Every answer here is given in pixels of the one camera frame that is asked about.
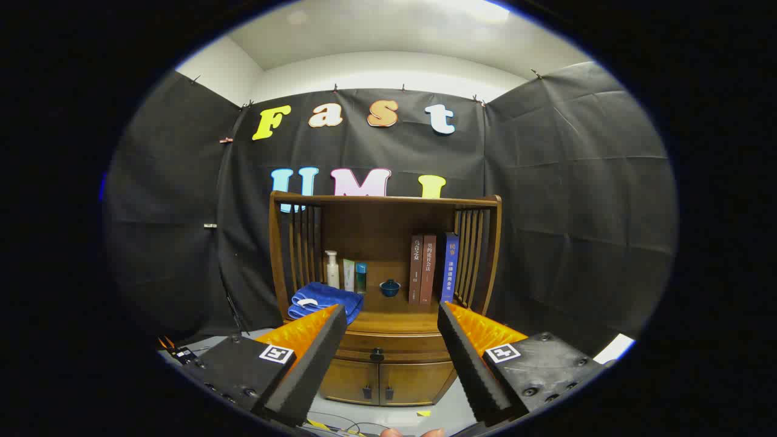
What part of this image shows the wooden cabinet door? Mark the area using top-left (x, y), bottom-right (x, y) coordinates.
top-left (320, 358), bottom-right (380, 405)
top-left (379, 361), bottom-right (456, 406)

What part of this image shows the wooden drawer with black knob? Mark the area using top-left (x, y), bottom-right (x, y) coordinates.
top-left (337, 331), bottom-right (453, 364)

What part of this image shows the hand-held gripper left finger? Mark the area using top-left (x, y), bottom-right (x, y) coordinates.
top-left (182, 303), bottom-right (348, 427)

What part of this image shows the blue book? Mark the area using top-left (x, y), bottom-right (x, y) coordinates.
top-left (440, 232), bottom-right (460, 303)

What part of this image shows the wooden countertop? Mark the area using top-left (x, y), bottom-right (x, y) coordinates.
top-left (284, 296), bottom-right (483, 334)

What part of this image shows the black floor cable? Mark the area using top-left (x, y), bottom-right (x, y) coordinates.
top-left (307, 412), bottom-right (389, 437)

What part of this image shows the white pump bottle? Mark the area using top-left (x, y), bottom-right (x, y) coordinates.
top-left (324, 250), bottom-right (341, 290)

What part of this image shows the black backdrop cloth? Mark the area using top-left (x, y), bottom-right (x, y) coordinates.
top-left (103, 61), bottom-right (679, 359)

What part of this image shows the brown wooden cabinet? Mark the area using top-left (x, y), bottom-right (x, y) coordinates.
top-left (269, 191), bottom-right (503, 407)

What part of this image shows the dark brown book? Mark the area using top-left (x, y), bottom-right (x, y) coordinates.
top-left (409, 235), bottom-right (424, 305)

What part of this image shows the reddish brown book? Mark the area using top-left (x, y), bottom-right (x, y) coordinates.
top-left (419, 234), bottom-right (437, 306)

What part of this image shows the small black device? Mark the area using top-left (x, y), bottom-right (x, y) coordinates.
top-left (159, 337), bottom-right (204, 366)

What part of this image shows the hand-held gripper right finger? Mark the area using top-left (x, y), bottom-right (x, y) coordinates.
top-left (437, 302), bottom-right (608, 427)

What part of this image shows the folded blue towel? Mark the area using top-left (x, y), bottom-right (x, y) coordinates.
top-left (287, 281), bottom-right (364, 325)

